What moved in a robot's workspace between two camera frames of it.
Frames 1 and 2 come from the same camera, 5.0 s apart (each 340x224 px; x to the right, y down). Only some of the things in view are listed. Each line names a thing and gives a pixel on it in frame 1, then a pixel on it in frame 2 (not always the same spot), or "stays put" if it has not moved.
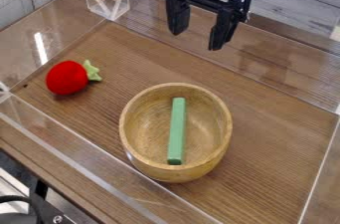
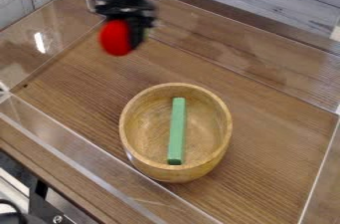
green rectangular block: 175,136 stays put
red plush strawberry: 68,77 to 115,37
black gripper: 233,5 to 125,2
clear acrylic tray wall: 83,169 stays put
